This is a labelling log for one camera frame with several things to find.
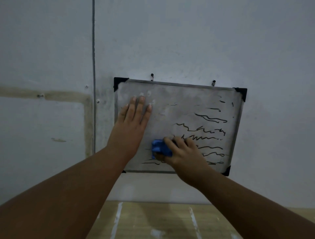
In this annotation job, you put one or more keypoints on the person's right middle finger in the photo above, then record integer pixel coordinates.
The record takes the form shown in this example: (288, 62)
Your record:
(181, 142)

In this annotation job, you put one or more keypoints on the person's left forearm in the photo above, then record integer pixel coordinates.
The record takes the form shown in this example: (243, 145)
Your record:
(69, 194)

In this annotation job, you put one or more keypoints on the person's right thumb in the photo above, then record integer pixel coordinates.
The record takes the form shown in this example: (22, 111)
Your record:
(161, 157)

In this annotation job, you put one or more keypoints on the person's left middle finger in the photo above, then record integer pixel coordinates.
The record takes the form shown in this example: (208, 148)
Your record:
(139, 108)

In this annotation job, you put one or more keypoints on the person's left hand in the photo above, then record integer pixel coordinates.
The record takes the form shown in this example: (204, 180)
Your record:
(128, 134)

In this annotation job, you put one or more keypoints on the blue whiteboard eraser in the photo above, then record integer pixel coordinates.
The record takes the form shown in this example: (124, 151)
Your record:
(161, 147)

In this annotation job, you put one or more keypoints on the person's right hand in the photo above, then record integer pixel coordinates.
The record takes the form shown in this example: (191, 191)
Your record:
(188, 161)

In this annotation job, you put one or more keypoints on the metal-framed whiteboard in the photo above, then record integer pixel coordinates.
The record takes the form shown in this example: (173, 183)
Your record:
(187, 110)

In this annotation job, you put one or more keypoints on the person's right forearm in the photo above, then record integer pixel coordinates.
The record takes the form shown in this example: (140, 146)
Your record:
(248, 209)

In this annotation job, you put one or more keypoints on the person's left little finger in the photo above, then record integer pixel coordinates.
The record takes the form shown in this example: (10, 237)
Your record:
(123, 112)

